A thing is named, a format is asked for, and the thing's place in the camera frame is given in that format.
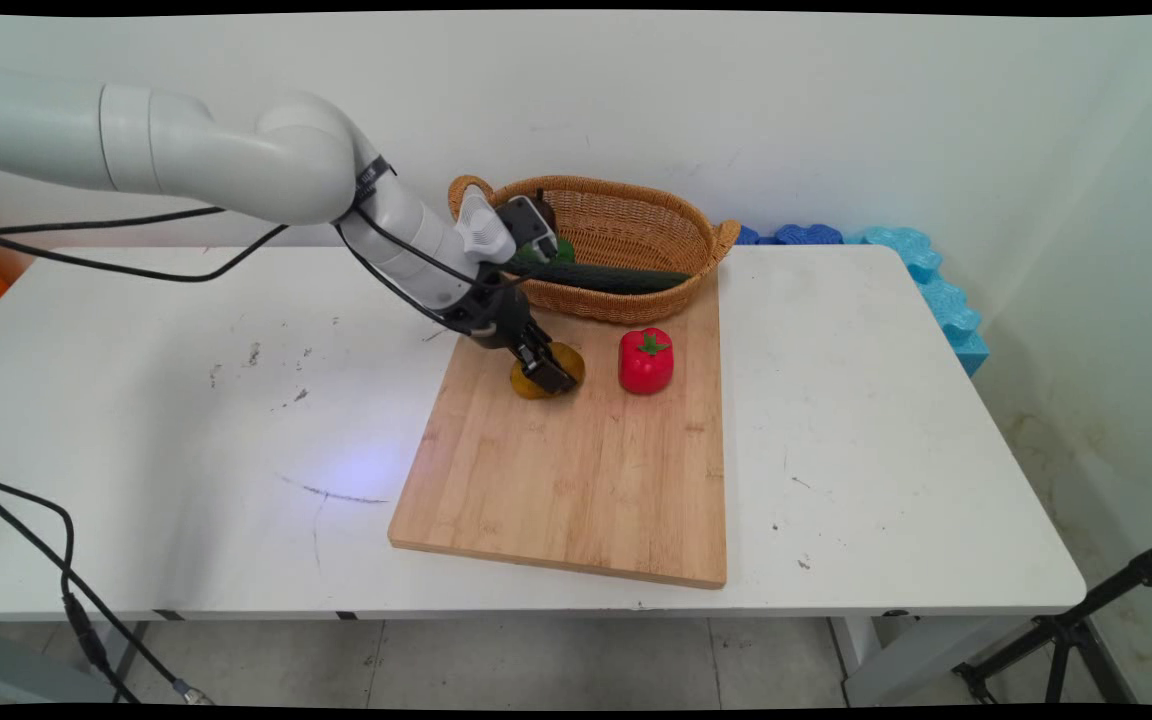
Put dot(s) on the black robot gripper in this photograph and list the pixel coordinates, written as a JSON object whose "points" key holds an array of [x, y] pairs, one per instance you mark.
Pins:
{"points": [[491, 315]]}

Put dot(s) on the yellow toy bell pepper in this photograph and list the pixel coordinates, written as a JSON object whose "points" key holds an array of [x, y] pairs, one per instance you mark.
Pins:
{"points": [[568, 360]]}

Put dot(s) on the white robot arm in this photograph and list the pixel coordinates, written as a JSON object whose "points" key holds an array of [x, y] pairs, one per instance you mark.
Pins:
{"points": [[236, 160]]}

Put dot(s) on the red toy bell pepper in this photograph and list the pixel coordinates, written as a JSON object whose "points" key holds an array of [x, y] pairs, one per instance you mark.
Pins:
{"points": [[646, 365]]}

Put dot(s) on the dark green toy cucumber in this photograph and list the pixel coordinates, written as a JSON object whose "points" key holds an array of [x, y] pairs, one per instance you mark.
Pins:
{"points": [[616, 278]]}

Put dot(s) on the green toy bell pepper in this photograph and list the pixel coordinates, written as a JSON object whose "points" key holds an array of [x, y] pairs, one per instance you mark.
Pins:
{"points": [[561, 252]]}

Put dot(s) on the wooden cutting board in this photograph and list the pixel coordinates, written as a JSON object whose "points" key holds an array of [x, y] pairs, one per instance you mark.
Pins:
{"points": [[566, 470]]}

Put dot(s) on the white vented sensor box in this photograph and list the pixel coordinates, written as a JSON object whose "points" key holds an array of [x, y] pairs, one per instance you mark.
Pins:
{"points": [[481, 230]]}

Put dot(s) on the purple toy eggplant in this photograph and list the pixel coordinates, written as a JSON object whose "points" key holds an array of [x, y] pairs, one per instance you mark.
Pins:
{"points": [[547, 212]]}

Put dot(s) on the woven wicker basket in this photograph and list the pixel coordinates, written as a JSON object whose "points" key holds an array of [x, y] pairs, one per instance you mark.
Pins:
{"points": [[636, 215]]}

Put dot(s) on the small dark blue foam tile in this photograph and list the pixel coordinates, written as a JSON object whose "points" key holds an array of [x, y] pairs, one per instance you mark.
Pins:
{"points": [[747, 237]]}

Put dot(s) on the blue plastic object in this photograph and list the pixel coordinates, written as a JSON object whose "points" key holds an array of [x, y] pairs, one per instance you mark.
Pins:
{"points": [[808, 235]]}

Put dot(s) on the light blue foam tile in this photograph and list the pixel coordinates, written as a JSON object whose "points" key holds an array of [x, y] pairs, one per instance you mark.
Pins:
{"points": [[951, 308], [970, 352], [898, 250]]}

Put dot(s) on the white table leg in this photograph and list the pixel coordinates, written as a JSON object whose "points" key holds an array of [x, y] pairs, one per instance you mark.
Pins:
{"points": [[121, 655], [896, 655]]}

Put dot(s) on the black tripod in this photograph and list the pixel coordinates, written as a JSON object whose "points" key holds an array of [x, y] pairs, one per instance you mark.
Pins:
{"points": [[1066, 635]]}

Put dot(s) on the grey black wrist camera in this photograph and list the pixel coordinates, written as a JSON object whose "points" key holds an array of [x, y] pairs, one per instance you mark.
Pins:
{"points": [[528, 222]]}

